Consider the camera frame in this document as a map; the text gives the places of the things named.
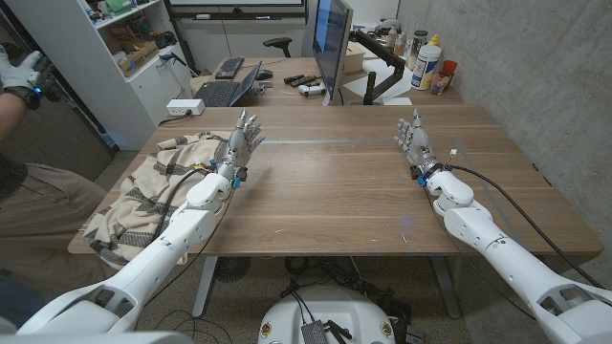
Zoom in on black office chair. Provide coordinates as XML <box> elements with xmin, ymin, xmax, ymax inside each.
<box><xmin>262</xmin><ymin>36</ymin><xmax>294</xmax><ymax>58</ymax></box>

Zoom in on black keyboard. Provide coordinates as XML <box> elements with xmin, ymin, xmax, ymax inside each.
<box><xmin>214</xmin><ymin>55</ymin><xmax>246</xmax><ymax>80</ymax></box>

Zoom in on black floor cable bundle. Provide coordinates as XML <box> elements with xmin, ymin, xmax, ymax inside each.
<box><xmin>279</xmin><ymin>256</ymin><xmax>412</xmax><ymax>335</ymax></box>

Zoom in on person's bare forearm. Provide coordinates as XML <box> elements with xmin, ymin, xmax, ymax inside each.
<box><xmin>0</xmin><ymin>90</ymin><xmax>29</xmax><ymax>144</ymax></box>

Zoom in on beige box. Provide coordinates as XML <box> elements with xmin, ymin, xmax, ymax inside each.
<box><xmin>342</xmin><ymin>41</ymin><xmax>366</xmax><ymax>75</ymax></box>

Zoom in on grey table leg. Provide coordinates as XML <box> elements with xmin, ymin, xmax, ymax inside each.
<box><xmin>429</xmin><ymin>256</ymin><xmax>463</xmax><ymax>320</ymax></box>
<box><xmin>191</xmin><ymin>256</ymin><xmax>219</xmax><ymax>319</ymax></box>

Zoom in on dark lidded jar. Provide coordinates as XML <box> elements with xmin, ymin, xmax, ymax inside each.
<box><xmin>406</xmin><ymin>30</ymin><xmax>429</xmax><ymax>71</ymax></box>

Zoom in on person's white gloved hand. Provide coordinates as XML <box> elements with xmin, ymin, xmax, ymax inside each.
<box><xmin>0</xmin><ymin>44</ymin><xmax>63</xmax><ymax>111</ymax></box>

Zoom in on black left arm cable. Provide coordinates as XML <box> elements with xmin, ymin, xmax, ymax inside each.
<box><xmin>150</xmin><ymin>165</ymin><xmax>216</xmax><ymax>243</ymax></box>

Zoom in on brown cardboard box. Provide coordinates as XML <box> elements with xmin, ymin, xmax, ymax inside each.
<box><xmin>117</xmin><ymin>40</ymin><xmax>161</xmax><ymax>77</ymax></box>

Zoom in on black open laptop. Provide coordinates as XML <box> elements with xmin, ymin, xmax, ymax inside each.
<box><xmin>193</xmin><ymin>60</ymin><xmax>263</xmax><ymax>108</ymax></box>

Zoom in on white power strip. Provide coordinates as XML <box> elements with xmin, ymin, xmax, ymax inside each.
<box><xmin>165</xmin><ymin>97</ymin><xmax>207</xmax><ymax>118</ymax></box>

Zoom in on white wipes canister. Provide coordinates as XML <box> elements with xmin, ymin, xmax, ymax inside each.
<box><xmin>410</xmin><ymin>44</ymin><xmax>442</xmax><ymax>92</ymax></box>

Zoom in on white paper sheet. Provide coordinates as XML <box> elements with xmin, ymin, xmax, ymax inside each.
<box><xmin>341</xmin><ymin>58</ymin><xmax>415</xmax><ymax>102</ymax></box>

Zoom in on white shelf unit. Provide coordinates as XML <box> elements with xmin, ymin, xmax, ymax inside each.
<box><xmin>4</xmin><ymin>0</ymin><xmax>195</xmax><ymax>152</ymax></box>

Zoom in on white game controller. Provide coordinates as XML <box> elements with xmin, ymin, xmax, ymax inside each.
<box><xmin>297</xmin><ymin>81</ymin><xmax>327</xmax><ymax>98</ymax></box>

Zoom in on red cup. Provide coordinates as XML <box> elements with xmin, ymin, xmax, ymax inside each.
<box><xmin>429</xmin><ymin>59</ymin><xmax>458</xmax><ymax>96</ymax></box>

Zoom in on white robot torso base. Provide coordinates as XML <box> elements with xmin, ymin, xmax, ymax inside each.
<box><xmin>257</xmin><ymin>285</ymin><xmax>397</xmax><ymax>344</ymax></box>

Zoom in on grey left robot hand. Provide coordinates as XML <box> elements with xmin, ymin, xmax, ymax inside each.
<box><xmin>214</xmin><ymin>108</ymin><xmax>266</xmax><ymax>182</ymax></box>

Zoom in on beige plaid scarf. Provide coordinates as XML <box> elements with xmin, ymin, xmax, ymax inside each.
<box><xmin>83</xmin><ymin>131</ymin><xmax>230</xmax><ymax>269</ymax></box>

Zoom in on person's khaki trousers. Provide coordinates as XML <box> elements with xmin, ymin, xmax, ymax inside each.
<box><xmin>0</xmin><ymin>161</ymin><xmax>116</xmax><ymax>288</ymax></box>

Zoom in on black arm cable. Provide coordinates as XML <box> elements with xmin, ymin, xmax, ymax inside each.
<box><xmin>150</xmin><ymin>165</ymin><xmax>216</xmax><ymax>243</ymax></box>
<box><xmin>447</xmin><ymin>164</ymin><xmax>606</xmax><ymax>290</ymax></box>

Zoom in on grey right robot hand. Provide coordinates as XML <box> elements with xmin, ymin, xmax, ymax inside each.
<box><xmin>393</xmin><ymin>107</ymin><xmax>446</xmax><ymax>179</ymax></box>

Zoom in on black floor fan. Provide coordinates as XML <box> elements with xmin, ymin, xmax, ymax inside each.
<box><xmin>213</xmin><ymin>256</ymin><xmax>252</xmax><ymax>284</ymax></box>

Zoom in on black computer monitor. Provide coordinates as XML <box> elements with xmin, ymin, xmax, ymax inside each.
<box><xmin>300</xmin><ymin>0</ymin><xmax>354</xmax><ymax>104</ymax></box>

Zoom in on person's black shirt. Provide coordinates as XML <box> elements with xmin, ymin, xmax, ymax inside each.
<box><xmin>0</xmin><ymin>152</ymin><xmax>29</xmax><ymax>200</ymax></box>

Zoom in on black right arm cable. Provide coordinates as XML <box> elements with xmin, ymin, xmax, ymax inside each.
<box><xmin>447</xmin><ymin>164</ymin><xmax>606</xmax><ymax>290</ymax></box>

